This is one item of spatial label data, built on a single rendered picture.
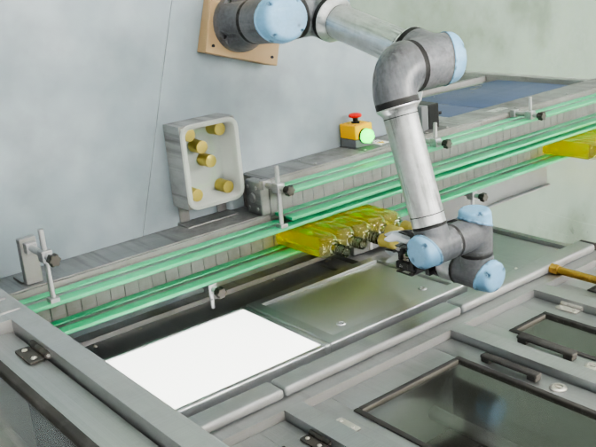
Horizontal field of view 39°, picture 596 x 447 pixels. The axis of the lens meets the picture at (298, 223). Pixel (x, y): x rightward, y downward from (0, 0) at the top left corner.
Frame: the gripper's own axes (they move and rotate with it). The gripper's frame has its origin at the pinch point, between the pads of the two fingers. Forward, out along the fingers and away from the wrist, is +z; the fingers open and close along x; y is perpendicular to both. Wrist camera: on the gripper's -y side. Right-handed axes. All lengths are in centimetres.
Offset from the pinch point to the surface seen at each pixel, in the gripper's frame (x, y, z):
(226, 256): 1.8, 30.5, 30.8
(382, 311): 12.4, 12.5, -8.6
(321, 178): -13.5, 1.3, 24.4
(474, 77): -12, -148, 95
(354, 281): 12.7, 3.5, 11.5
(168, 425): -24, 104, -69
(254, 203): -9.2, 17.8, 33.4
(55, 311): 1, 78, 31
